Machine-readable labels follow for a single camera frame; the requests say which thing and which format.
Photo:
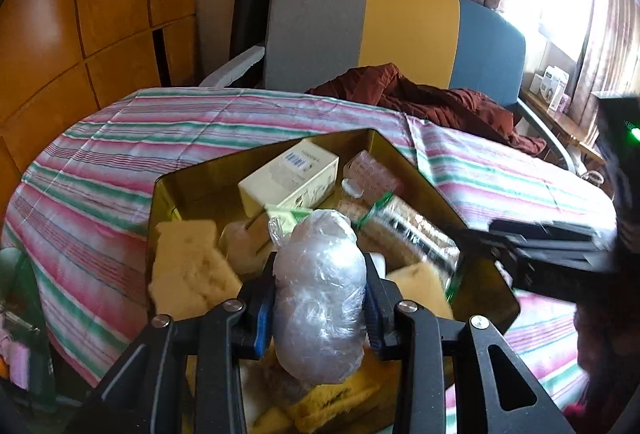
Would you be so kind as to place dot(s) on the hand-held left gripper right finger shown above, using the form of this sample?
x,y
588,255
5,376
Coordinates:
x,y
375,316

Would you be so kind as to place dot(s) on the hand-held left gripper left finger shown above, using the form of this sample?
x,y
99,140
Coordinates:
x,y
260,319

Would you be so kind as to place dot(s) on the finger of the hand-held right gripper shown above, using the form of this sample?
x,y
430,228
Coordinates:
x,y
545,230
490,244

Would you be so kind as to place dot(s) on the plastic bundle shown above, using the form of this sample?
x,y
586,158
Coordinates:
x,y
315,294

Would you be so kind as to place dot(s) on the cracker packet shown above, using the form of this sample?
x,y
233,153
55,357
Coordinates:
x,y
410,239

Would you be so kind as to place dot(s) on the yellow sponge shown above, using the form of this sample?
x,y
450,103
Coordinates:
x,y
420,289
190,269

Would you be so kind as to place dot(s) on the gold tin box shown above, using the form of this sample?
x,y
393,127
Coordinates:
x,y
200,194

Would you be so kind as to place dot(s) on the translucent round container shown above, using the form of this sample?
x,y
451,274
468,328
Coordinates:
x,y
240,244

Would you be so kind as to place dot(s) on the wooden desk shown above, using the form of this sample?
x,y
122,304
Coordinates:
x,y
565,129

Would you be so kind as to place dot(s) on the pale purple box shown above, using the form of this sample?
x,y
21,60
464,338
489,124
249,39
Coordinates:
x,y
564,103

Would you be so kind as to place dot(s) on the cream carton box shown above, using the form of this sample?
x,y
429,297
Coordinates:
x,y
290,184

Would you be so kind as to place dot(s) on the white carton box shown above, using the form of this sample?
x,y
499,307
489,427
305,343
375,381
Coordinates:
x,y
555,86

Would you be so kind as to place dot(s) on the small white carton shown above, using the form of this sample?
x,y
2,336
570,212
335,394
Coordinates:
x,y
537,84

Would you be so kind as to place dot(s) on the maroon cloth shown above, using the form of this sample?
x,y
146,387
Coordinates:
x,y
425,104

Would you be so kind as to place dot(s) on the striped tablecloth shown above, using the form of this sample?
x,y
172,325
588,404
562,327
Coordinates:
x,y
125,154

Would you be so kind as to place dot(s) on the glass side table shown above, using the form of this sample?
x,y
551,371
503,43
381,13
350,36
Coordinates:
x,y
30,294

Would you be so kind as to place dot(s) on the grey yellow blue chair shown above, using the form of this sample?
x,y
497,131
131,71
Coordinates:
x,y
410,24

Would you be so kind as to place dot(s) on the pale purple clips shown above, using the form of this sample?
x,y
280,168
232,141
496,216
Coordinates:
x,y
17,359

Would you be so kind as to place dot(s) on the black rolled mat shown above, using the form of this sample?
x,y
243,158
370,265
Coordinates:
x,y
250,4

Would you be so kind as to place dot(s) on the wooden wardrobe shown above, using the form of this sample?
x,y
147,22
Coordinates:
x,y
100,14

